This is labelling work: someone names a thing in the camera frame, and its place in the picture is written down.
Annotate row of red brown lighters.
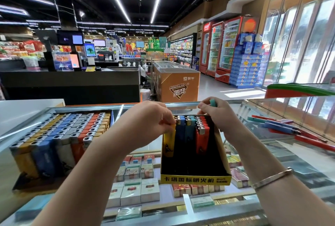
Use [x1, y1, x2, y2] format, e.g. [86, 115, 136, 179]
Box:
[69, 112, 103, 162]

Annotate row of yellow lighters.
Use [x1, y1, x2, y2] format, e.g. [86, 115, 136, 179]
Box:
[9, 113, 64, 178]

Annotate open refrigerated chiller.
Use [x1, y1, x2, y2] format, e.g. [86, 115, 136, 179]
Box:
[169, 34, 197, 68]

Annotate brown cardboard carton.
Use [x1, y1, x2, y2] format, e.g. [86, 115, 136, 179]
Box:
[153, 61, 201, 103]

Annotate black checkout counter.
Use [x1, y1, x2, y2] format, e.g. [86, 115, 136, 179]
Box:
[0, 68, 141, 104]

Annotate red drink fridge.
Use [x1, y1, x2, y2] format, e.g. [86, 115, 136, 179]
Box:
[207, 21, 223, 78]
[216, 16, 243, 84]
[200, 22, 210, 73]

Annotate pile of blue yellow lighters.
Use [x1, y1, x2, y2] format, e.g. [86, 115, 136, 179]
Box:
[246, 114, 335, 153]

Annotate red green container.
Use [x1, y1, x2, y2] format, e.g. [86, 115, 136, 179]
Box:
[264, 83, 335, 98]

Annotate blue yellow lighter display box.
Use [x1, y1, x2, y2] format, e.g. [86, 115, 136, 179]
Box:
[9, 111, 113, 193]

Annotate person's left forearm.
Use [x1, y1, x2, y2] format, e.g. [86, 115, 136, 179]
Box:
[31, 142, 142, 226]

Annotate orange round sign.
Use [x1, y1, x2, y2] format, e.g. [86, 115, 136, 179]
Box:
[241, 17, 258, 33]

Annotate row of blue lighters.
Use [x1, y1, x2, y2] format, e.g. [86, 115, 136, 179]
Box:
[30, 113, 79, 177]

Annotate row of grey white lighters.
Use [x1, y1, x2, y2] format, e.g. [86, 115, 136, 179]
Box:
[52, 112, 90, 172]

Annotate stack of blue cartons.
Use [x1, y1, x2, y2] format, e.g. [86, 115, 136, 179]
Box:
[230, 32, 270, 88]

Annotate black checkout monitor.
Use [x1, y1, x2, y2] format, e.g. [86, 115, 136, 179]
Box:
[58, 31, 84, 46]

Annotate blue poster screen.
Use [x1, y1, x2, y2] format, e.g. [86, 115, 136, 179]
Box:
[52, 51, 74, 71]

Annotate row of tan lighters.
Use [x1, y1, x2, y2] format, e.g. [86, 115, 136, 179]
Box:
[83, 111, 112, 151]

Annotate person's right hand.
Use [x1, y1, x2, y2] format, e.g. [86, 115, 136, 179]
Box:
[198, 97, 247, 137]

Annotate person's left hand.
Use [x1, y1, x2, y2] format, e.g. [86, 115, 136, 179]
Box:
[112, 101, 177, 153]

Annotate glass display case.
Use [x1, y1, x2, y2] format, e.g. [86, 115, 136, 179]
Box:
[0, 99, 335, 226]

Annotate person's right forearm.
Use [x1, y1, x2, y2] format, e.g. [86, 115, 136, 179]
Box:
[230, 129, 335, 226]

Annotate small checkout screen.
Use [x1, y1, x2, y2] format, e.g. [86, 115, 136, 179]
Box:
[84, 43, 97, 58]

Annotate silver bracelet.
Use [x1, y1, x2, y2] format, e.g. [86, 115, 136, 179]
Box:
[251, 167, 294, 190]

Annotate glass entrance doors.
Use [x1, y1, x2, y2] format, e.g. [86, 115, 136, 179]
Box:
[262, 0, 335, 130]

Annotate row of plain coloured lighters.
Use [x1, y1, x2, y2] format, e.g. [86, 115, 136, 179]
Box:
[163, 115, 211, 156]

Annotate row of cigarette packs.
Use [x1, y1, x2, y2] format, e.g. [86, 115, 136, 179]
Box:
[107, 152, 249, 221]

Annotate black yellow display box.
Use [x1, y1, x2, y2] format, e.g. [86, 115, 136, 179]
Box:
[161, 114, 232, 185]

